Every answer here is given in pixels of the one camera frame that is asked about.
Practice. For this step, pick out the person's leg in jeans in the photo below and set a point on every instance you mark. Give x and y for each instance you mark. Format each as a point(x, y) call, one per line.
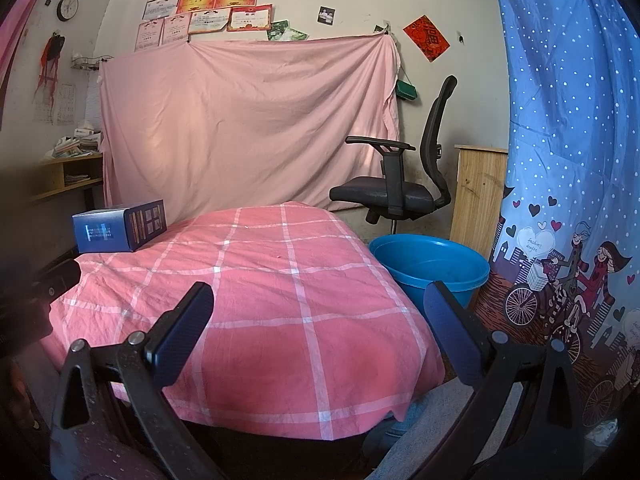
point(440, 420)

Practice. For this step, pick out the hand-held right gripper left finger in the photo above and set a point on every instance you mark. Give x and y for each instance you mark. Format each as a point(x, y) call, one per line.
point(185, 330)

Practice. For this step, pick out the pile of newspapers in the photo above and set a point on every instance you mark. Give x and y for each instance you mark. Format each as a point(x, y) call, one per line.
point(75, 145)

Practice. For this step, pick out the group of wall certificates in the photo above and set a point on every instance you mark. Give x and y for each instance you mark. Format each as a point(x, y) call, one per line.
point(215, 2)

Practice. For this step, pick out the red diamond wall poster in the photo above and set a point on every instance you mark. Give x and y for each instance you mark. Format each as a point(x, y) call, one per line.
point(426, 38)

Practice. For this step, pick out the wooden cabinet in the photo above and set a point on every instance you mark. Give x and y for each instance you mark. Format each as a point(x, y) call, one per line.
point(475, 195)

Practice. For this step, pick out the white wall calendar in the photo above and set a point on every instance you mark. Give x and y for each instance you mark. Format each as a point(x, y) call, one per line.
point(65, 105)

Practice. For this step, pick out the round wall clock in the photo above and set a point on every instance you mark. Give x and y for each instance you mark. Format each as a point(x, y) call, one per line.
point(67, 7)

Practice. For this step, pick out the blue plastic bucket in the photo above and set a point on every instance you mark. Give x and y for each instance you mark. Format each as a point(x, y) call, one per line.
point(415, 270)

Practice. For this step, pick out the green hanging purse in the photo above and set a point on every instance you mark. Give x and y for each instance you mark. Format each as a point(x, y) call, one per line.
point(407, 91)

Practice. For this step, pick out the red tassel wall ornament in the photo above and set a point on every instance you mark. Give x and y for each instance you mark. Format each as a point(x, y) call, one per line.
point(50, 52)

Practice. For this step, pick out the black office chair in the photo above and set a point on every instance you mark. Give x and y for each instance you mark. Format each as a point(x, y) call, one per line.
point(385, 192)

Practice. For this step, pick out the pink checked bedsheet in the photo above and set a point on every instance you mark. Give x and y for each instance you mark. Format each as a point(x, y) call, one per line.
point(275, 320)

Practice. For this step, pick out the pink curtain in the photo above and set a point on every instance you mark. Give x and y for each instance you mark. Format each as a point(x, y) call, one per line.
point(15, 35)

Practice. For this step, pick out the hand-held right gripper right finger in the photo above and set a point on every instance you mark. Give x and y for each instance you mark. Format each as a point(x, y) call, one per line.
point(450, 330)

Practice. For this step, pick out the blue cardboard box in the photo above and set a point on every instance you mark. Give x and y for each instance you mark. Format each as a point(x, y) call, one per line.
point(105, 232)

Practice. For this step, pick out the green wall pictures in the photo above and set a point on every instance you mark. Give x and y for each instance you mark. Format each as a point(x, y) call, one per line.
point(285, 32)

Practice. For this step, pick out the small wall photo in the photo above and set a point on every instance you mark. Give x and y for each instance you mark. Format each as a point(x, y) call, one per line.
point(326, 15)

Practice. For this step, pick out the blue printed curtain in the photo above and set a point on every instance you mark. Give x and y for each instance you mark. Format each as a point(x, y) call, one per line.
point(560, 110)

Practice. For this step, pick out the wooden shelf unit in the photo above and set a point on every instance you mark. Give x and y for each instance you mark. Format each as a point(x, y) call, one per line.
point(55, 175)

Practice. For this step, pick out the pink hanging sheet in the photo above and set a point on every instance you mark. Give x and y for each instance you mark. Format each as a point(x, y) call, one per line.
point(240, 120)

